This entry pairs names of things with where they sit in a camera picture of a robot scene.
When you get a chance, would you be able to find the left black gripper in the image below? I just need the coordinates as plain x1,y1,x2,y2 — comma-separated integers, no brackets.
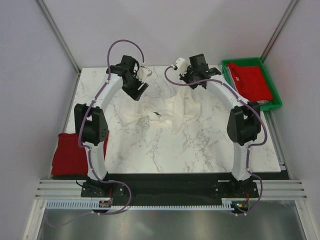
121,72,148,102

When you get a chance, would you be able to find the white printed t shirt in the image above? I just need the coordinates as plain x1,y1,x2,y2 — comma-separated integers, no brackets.
119,87,201,134

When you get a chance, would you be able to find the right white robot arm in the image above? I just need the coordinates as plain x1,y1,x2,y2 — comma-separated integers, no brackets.
175,54,262,197

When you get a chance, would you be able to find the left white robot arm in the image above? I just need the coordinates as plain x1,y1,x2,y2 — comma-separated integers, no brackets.
74,55,152,197

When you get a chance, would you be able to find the red t shirt in bin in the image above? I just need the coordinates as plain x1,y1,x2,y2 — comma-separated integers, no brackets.
226,61,274,103

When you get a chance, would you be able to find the green plastic bin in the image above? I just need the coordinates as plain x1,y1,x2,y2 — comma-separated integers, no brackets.
221,57,283,111

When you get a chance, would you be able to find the folded red t shirt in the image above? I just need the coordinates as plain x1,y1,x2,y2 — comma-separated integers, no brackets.
51,132,111,177

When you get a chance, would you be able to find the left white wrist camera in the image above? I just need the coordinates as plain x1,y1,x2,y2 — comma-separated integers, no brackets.
136,66,153,82

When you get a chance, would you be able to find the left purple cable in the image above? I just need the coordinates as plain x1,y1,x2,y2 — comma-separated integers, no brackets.
77,39,146,151

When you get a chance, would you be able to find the purple cable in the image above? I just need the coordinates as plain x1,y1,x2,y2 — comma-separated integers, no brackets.
164,65,267,173
77,39,146,151

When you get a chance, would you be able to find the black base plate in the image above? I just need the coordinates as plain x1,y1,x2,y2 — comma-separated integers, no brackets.
81,173,259,207

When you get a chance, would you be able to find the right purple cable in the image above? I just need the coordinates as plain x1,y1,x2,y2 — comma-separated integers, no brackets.
164,65,267,173

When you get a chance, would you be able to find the light blue cable duct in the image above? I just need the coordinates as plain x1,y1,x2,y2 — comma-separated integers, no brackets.
46,199,235,211

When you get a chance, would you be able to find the aluminium frame rail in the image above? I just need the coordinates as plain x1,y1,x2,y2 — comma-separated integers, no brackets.
35,180,307,200

